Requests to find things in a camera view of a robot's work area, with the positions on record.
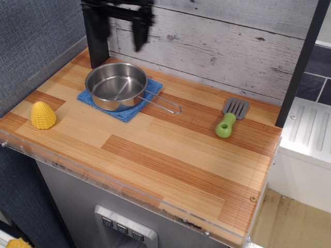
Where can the silver dispenser panel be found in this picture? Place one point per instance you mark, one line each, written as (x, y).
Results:
(117, 230)

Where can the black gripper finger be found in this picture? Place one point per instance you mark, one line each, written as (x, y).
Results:
(96, 26)
(140, 29)

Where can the dark right upright post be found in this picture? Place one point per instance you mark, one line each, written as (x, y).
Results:
(312, 34)

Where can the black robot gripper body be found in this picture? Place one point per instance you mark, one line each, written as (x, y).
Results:
(124, 10)

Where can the dark upright post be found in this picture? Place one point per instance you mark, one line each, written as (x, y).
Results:
(98, 52)
(312, 34)

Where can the white ribbed box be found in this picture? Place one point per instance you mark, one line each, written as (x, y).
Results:
(301, 168)

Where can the yellow toy corn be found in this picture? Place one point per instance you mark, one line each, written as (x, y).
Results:
(42, 116)

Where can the dark left upright post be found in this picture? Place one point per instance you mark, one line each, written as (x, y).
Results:
(98, 52)

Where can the green handled grey spatula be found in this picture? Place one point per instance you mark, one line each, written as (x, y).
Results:
(234, 109)

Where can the stainless steel pot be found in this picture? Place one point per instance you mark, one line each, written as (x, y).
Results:
(121, 86)

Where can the yellow object bottom corner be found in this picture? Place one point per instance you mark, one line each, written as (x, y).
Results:
(18, 243)

